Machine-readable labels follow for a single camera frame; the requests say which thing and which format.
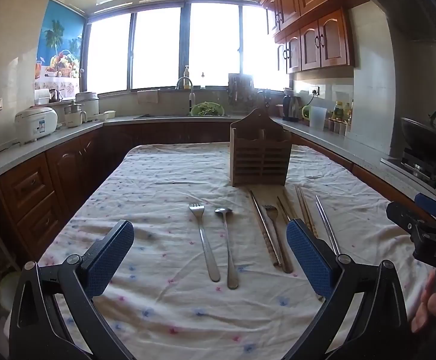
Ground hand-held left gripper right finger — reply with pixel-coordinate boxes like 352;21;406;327
283;218;409;360

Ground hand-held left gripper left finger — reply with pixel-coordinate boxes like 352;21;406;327
9;219;136;360

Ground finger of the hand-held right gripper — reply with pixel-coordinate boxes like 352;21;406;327
386;201;425;235
414;192;436;229

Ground plain steel chopstick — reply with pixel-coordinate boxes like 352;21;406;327
315;202;336;250
314;195;341;256

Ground steel spoon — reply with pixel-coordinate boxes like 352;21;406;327
214;207;239;290

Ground wooden utensil holder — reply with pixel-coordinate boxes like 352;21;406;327
228;108;292;188

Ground person's right hand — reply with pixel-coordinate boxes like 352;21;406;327
411;269;436;334

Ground gas stove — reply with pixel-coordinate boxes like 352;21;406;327
380;148;436;193

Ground steel fork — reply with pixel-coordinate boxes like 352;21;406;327
188;202;221;283
263;205;294;274

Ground dark chopstick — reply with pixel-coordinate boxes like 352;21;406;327
276;195;292;223

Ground black wok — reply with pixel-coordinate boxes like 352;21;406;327
400;108;436;163

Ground white floral tablecloth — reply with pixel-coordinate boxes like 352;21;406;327
38;142;436;360

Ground dark wooden lower cabinets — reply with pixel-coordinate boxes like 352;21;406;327
0;119;433;271

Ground row of spice jars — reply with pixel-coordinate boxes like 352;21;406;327
328;118;349;136

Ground white plastic jug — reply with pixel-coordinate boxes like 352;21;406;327
309;105;328;131

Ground grey kitchen countertop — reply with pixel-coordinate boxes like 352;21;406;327
0;114;436;211

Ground white blender jug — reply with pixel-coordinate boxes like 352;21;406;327
64;101;88;129

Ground steel kitchen sink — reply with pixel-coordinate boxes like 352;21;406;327
133;113;194;120

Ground white rice cooker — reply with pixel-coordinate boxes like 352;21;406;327
14;106;59;145

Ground dark electric kettle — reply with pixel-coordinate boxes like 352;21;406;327
282;95;302;123

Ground white steamer pot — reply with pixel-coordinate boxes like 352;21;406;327
75;91;101;122

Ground white dish towel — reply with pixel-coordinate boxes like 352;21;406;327
137;89;159;105

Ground countertop tool holder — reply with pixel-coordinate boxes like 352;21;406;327
256;89;275;112

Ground green colander with vegetables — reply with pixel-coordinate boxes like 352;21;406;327
190;101;225;117

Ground curved steel faucet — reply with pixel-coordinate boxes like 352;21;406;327
175;76;197;116

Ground dish drying rack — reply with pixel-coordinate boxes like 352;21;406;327
227;73;255;104

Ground wooden upper cabinets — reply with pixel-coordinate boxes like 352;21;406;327
259;0;376;76

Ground large kitchen window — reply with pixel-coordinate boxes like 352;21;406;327
84;0;291;94

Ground tropical fruit wall poster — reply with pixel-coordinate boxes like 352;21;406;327
34;0;86;91

